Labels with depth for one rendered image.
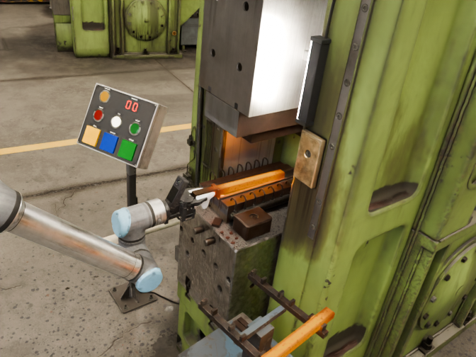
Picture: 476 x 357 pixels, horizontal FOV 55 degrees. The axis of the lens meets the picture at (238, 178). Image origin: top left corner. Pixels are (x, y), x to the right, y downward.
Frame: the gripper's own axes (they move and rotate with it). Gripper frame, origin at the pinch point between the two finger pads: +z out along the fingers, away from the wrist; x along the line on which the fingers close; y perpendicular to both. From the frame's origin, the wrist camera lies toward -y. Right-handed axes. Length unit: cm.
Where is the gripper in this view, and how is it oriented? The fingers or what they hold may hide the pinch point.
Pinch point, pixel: (210, 190)
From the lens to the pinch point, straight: 170.0
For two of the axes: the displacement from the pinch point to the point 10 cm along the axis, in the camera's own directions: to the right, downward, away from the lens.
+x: 5.8, 4.8, -6.6
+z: 8.1, -2.4, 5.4
